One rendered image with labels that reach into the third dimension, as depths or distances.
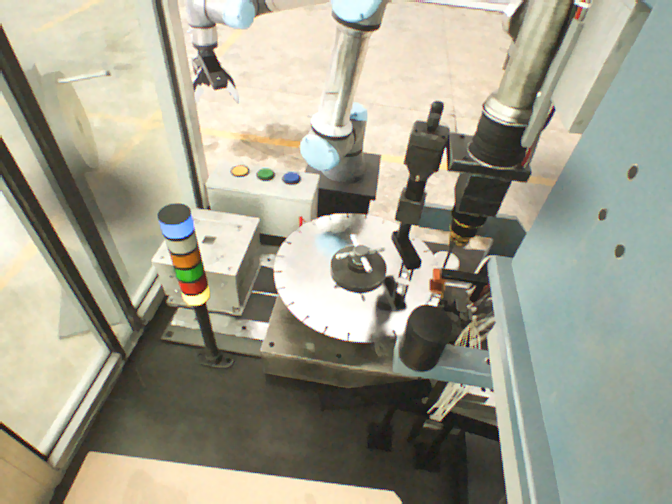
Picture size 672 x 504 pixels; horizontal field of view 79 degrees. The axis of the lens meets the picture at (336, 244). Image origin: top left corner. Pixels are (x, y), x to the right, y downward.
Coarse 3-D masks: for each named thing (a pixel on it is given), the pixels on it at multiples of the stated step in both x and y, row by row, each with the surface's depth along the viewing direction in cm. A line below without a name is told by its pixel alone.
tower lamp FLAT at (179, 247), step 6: (192, 234) 60; (168, 240) 59; (174, 240) 58; (180, 240) 58; (186, 240) 59; (192, 240) 60; (168, 246) 60; (174, 246) 59; (180, 246) 59; (186, 246) 60; (192, 246) 61; (174, 252) 60; (180, 252) 60; (186, 252) 60
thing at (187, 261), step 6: (198, 246) 63; (192, 252) 61; (198, 252) 63; (174, 258) 61; (180, 258) 61; (186, 258) 61; (192, 258) 62; (198, 258) 63; (174, 264) 63; (180, 264) 62; (186, 264) 62; (192, 264) 63
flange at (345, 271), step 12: (336, 252) 82; (336, 264) 80; (348, 264) 79; (372, 264) 80; (384, 264) 81; (336, 276) 78; (348, 276) 78; (360, 276) 78; (372, 276) 78; (384, 276) 79; (348, 288) 77; (360, 288) 76; (372, 288) 77
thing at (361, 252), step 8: (360, 248) 77; (368, 248) 77; (376, 248) 78; (384, 248) 78; (336, 256) 76; (344, 256) 76; (352, 256) 77; (360, 256) 76; (368, 256) 77; (360, 264) 78; (368, 264) 75; (368, 272) 74
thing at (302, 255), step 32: (320, 224) 89; (352, 224) 90; (384, 224) 90; (288, 256) 82; (320, 256) 82; (384, 256) 83; (288, 288) 76; (320, 288) 76; (384, 288) 78; (416, 288) 78; (320, 320) 72; (352, 320) 72; (384, 320) 72
